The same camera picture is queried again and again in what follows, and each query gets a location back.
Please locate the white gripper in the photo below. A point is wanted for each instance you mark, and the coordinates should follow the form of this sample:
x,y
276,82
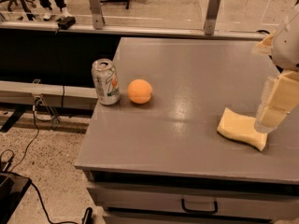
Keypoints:
x,y
287,48

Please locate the orange fruit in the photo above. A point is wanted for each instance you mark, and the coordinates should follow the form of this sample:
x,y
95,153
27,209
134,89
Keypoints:
x,y
139,91

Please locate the yellow sponge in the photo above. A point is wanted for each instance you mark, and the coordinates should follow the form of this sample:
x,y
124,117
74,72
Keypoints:
x,y
240,128

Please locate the silver soda can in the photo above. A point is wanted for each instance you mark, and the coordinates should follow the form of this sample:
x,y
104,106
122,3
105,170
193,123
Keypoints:
x,y
105,81

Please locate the black power adapter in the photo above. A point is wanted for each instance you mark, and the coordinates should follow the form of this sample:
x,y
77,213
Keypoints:
x,y
66,23

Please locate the black box on floor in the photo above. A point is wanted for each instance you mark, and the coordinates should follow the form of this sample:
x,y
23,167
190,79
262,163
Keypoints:
x,y
12,189

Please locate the right metal bracket post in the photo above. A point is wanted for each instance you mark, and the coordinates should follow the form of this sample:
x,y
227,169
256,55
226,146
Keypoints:
x,y
211,16

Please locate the metal bracket post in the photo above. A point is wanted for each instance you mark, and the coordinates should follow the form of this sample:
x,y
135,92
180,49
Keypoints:
x,y
96,10
211,16

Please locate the left metal bracket post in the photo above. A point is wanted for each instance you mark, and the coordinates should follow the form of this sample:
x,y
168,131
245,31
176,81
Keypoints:
x,y
96,10

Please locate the grey drawer with black handle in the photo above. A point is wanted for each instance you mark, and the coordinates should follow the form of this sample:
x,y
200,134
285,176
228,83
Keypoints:
x,y
192,202

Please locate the grey metal rail beam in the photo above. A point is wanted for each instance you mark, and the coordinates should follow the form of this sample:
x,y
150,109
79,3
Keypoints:
x,y
24,93

